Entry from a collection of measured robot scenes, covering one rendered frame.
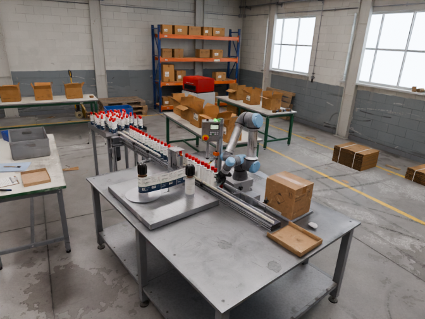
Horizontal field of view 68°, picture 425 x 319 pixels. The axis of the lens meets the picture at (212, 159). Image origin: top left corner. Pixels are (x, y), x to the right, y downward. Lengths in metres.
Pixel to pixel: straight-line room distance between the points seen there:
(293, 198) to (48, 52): 8.51
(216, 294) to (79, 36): 8.91
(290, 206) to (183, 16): 9.01
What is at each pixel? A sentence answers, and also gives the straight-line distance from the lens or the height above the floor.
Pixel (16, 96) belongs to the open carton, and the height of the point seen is 0.89.
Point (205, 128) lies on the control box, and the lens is 2.90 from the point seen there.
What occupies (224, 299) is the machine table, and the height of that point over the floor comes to 0.83.
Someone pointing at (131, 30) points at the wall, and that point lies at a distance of 10.34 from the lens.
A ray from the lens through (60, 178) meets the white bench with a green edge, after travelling 3.55.
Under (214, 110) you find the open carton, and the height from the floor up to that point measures 1.08.
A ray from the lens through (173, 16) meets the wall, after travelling 10.78.
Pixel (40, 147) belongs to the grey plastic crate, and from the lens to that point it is 4.20.
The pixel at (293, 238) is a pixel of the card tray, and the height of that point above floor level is 0.83.
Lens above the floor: 2.18
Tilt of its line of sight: 21 degrees down
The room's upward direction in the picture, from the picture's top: 2 degrees clockwise
